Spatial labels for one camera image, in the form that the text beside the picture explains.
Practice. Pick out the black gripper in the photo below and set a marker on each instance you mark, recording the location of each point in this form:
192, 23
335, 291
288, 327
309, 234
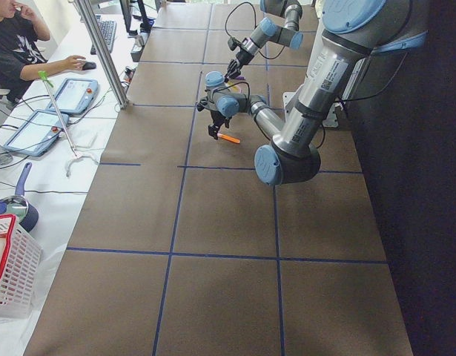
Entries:
216, 118
239, 60

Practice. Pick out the orange highlighter pen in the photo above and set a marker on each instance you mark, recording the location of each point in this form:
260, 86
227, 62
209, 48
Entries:
228, 138

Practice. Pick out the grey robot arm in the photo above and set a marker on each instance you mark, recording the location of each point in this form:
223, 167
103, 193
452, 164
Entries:
350, 31
266, 31

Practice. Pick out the black monitor stand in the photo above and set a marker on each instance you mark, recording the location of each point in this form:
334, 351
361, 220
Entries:
135, 10

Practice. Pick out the black keyboard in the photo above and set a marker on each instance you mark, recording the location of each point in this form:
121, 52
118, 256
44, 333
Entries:
108, 31

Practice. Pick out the black computer mouse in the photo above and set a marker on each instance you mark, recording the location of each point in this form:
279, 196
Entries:
89, 66

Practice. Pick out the grabber reacher tool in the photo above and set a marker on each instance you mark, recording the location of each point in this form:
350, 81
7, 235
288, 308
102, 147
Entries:
77, 155

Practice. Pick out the upper teach pendant tablet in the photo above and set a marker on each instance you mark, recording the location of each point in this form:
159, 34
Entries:
74, 96

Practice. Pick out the teach pendant tablet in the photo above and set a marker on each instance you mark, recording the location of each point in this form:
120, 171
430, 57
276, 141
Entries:
74, 96
37, 134

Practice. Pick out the lower teach pendant tablet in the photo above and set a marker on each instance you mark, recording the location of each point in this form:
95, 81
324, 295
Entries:
37, 134

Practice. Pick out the blue saucepan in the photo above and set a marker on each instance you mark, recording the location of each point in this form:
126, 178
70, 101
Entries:
18, 205

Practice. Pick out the person in black shirt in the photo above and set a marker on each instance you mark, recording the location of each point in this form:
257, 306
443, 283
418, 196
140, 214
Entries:
20, 59

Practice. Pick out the red white plastic basket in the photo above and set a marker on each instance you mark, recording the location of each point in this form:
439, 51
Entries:
20, 256

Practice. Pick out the aluminium frame post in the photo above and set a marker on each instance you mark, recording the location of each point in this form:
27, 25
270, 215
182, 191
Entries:
106, 58

